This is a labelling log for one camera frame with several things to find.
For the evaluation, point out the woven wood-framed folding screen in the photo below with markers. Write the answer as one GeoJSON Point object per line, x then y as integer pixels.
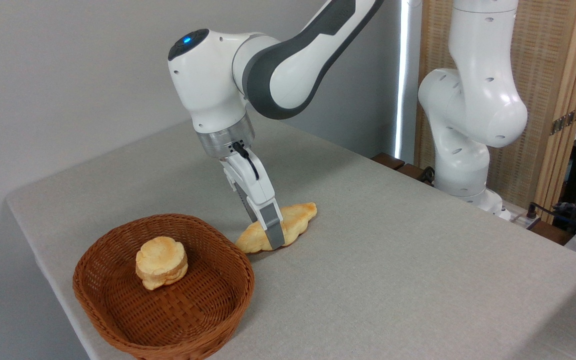
{"type": "Point", "coordinates": [553, 60]}

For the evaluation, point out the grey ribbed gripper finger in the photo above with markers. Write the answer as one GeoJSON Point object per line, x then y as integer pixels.
{"type": "Point", "coordinates": [246, 202]}
{"type": "Point", "coordinates": [273, 225]}

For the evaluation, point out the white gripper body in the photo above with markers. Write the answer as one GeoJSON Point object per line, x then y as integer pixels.
{"type": "Point", "coordinates": [253, 175]}

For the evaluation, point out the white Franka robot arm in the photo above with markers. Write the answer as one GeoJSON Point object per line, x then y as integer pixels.
{"type": "Point", "coordinates": [288, 70]}

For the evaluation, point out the dark wooden bench slat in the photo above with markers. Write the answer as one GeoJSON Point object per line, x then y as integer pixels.
{"type": "Point", "coordinates": [388, 161]}
{"type": "Point", "coordinates": [550, 232]}

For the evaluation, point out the metal screen hinge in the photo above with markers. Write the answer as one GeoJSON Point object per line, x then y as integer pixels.
{"type": "Point", "coordinates": [565, 120]}

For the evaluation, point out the long braided bread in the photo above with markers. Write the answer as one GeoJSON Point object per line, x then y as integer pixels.
{"type": "Point", "coordinates": [298, 220]}

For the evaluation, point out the round layered bread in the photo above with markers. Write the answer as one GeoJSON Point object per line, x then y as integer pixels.
{"type": "Point", "coordinates": [162, 262]}

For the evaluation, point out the brown wicker basket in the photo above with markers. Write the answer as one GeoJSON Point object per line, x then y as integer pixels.
{"type": "Point", "coordinates": [118, 310]}

